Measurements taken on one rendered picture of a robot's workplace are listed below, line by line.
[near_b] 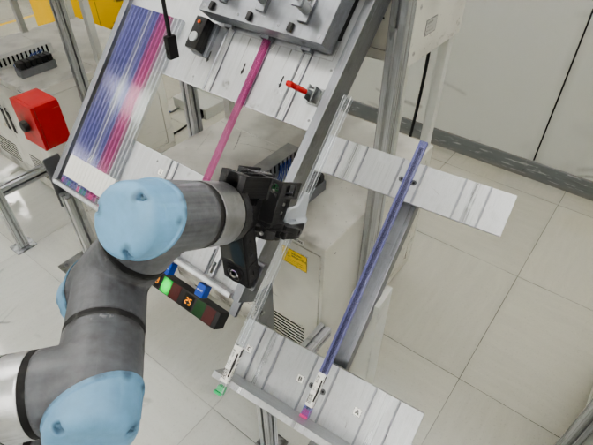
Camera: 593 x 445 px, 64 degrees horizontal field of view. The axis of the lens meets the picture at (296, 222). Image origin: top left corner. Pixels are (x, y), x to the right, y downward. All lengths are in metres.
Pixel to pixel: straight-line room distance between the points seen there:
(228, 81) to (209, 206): 0.68
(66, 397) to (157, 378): 1.37
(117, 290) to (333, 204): 0.98
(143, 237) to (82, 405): 0.14
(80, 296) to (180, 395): 1.27
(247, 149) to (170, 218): 1.20
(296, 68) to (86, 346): 0.76
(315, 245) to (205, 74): 0.51
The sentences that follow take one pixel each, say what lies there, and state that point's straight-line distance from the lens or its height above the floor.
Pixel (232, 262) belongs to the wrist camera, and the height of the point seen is 1.04.
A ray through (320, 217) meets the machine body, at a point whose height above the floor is 0.62.
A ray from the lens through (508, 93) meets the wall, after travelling 2.67.
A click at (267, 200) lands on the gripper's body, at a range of 0.60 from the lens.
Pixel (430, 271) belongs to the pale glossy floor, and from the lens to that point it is 2.11.
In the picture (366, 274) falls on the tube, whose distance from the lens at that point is 0.81.
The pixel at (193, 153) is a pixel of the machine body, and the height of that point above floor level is 0.62.
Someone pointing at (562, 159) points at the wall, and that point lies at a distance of 2.74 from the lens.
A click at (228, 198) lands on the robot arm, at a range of 0.52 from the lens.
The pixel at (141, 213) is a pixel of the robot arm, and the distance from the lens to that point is 0.43.
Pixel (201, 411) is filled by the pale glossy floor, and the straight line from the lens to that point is 1.71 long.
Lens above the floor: 1.50
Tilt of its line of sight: 41 degrees down
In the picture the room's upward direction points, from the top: straight up
